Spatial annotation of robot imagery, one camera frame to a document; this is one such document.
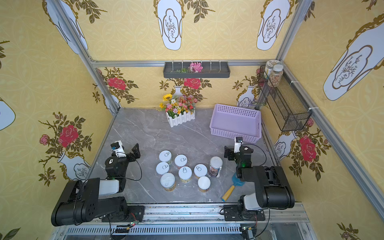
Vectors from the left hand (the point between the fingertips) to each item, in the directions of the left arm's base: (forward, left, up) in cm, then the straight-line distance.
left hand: (124, 145), depth 88 cm
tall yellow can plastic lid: (-14, -52, +5) cm, 54 cm away
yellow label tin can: (-17, -36, -4) cm, 39 cm away
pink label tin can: (-9, -33, -4) cm, 34 cm away
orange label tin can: (-14, -44, -4) cm, 46 cm away
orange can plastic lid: (-20, -27, -1) cm, 34 cm away
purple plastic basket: (+22, -69, -7) cm, 73 cm away
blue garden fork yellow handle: (-20, -64, -8) cm, 68 cm away
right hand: (+1, -68, -4) cm, 68 cm away
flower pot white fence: (+23, -32, +5) cm, 40 cm away
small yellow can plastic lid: (-22, -45, -1) cm, 51 cm away
